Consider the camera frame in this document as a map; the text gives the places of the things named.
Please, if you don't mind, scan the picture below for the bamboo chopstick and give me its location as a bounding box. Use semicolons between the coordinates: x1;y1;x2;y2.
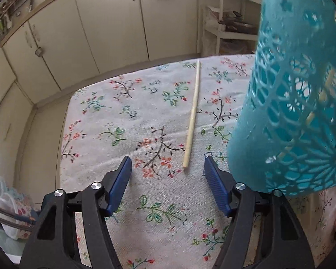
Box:
182;60;201;170
277;67;336;160

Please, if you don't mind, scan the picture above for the blue perforated plastic basket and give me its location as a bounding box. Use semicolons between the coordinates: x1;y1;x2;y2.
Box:
228;0;336;195

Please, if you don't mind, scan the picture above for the floral white tablecloth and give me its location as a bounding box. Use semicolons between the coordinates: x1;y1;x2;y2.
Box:
58;53;336;269

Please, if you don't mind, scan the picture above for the black pot on rack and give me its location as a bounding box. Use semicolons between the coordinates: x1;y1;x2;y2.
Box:
218;11;258;35

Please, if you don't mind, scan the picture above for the white storage rack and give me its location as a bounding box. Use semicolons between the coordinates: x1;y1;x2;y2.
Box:
198;0;262;56

